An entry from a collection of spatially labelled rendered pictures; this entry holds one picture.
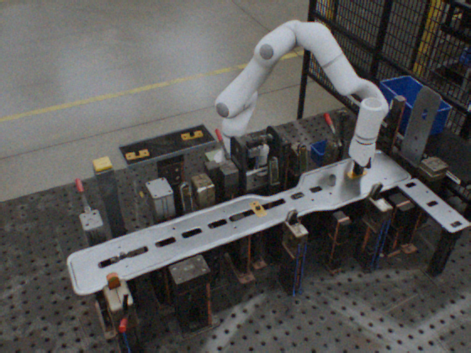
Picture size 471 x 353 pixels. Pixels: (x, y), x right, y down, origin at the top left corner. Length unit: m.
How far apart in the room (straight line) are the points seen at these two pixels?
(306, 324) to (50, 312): 0.97
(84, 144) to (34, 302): 2.10
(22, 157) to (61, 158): 0.30
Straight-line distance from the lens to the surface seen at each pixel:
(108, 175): 1.85
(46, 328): 2.01
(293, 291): 1.93
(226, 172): 1.87
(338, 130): 2.04
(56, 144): 4.04
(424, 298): 2.08
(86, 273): 1.71
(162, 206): 1.78
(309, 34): 1.80
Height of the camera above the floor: 2.29
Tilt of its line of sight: 41 degrees down
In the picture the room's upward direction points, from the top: straight up
